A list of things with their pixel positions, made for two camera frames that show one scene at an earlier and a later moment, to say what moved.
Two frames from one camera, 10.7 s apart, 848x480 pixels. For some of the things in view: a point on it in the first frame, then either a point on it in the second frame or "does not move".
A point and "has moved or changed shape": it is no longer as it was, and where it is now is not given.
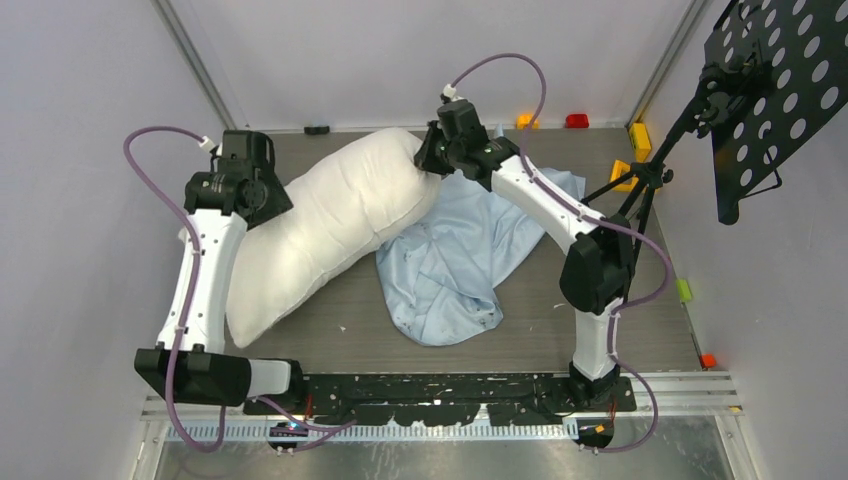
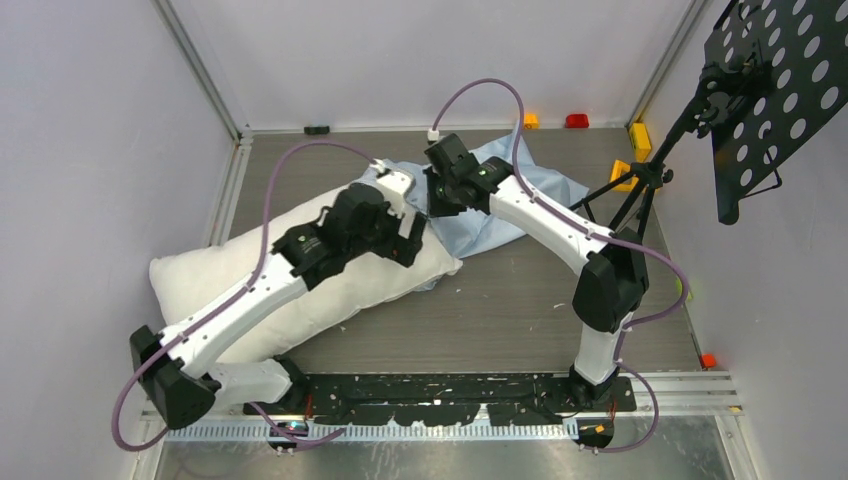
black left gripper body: x=276 y=200 → x=386 y=238
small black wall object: x=317 y=130 does not move
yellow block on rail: x=640 y=141 does not move
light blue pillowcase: x=463 y=254 has moved or changed shape
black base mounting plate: x=447 y=399 does not move
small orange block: x=707 y=361 does not move
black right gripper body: x=435 y=154 → x=441 y=200
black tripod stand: x=712 y=90 does not move
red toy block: x=577 y=121 does not move
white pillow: x=343 y=206 has moved or changed shape
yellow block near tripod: x=617 y=169 does not move
